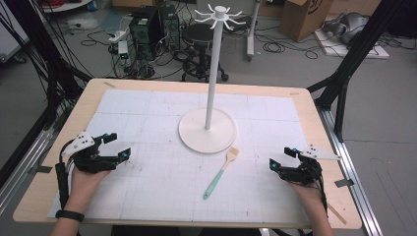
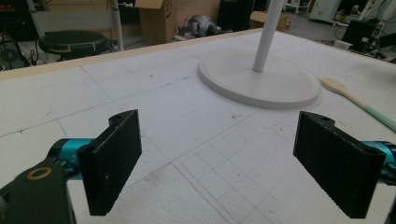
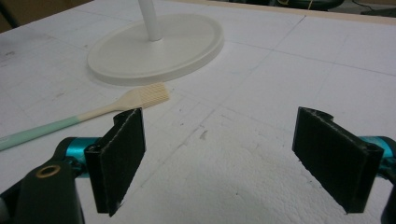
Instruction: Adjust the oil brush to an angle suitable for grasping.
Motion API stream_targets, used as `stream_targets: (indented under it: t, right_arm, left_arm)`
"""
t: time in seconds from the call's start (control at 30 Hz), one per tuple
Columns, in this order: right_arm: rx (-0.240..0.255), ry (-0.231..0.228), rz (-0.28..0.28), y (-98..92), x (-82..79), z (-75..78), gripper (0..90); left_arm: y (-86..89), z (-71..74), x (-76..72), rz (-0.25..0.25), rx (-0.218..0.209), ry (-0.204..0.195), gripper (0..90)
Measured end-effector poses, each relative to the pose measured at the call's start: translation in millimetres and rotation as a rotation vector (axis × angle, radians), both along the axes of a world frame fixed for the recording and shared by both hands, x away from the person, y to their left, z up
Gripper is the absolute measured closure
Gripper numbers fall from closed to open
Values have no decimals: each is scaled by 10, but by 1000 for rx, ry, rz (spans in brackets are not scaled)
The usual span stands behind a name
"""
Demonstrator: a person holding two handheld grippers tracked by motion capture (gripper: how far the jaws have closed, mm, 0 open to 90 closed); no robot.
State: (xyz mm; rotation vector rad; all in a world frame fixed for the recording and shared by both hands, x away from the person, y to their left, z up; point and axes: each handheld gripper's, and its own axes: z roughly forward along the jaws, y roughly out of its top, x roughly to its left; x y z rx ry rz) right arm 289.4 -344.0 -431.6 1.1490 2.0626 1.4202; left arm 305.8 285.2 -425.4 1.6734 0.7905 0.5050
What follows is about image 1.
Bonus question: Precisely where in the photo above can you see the person's left hand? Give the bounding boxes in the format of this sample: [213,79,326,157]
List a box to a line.
[69,166,112,212]

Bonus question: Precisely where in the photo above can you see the person's right hand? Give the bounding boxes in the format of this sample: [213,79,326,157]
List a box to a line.
[287,181,326,215]

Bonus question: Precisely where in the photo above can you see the white grid mat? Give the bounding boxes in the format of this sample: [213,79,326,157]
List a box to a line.
[46,88,312,225]

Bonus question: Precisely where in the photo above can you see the white stand post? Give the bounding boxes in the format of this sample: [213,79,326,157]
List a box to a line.
[245,0,263,63]

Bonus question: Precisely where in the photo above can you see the black round stool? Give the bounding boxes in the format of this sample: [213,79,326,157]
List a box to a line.
[180,23,230,84]

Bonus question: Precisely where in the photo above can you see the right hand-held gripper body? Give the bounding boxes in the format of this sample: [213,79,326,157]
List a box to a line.
[277,144,342,187]

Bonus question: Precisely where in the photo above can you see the aluminium rail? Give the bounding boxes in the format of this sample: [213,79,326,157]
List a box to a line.
[317,107,384,236]
[0,126,57,215]

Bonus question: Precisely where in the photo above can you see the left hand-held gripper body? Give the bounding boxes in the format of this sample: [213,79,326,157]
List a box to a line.
[60,130,121,174]

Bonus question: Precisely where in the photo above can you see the white power adapter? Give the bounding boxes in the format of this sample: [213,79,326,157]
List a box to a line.
[117,40,131,68]

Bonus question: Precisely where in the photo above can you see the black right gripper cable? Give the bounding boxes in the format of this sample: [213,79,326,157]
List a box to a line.
[313,160,329,219]

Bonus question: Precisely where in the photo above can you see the black computer tower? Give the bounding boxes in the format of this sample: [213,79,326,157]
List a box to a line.
[128,7,159,62]
[158,4,182,52]

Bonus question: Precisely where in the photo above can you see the white floor board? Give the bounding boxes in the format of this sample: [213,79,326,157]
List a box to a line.
[314,29,391,61]

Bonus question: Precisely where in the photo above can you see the white hook rack stand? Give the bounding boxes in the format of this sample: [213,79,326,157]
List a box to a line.
[177,3,247,154]

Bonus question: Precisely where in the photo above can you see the teal handled wooden spatula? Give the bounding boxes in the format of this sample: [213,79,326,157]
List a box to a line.
[202,146,241,201]

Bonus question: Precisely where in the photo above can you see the white power strip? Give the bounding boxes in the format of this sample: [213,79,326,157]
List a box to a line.
[107,29,130,44]

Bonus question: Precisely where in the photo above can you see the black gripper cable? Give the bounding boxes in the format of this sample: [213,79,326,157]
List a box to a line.
[313,160,329,219]
[54,140,77,211]

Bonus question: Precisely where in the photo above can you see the black metal frame strut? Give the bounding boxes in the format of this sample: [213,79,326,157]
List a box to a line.
[306,0,406,143]
[3,0,93,132]

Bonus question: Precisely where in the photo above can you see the beige tape strip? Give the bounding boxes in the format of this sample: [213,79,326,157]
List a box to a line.
[327,202,348,226]

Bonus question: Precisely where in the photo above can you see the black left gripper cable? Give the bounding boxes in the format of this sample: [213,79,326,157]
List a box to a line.
[54,140,77,211]

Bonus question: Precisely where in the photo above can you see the brown cardboard box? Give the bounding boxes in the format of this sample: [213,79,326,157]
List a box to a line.
[279,0,332,43]

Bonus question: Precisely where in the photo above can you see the black wristband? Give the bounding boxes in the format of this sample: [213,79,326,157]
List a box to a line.
[54,208,86,223]

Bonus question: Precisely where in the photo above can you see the black coiled floor cable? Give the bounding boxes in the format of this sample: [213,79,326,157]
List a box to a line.
[262,40,287,54]

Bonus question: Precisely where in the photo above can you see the grey headset device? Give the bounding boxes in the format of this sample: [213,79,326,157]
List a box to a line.
[322,12,371,45]

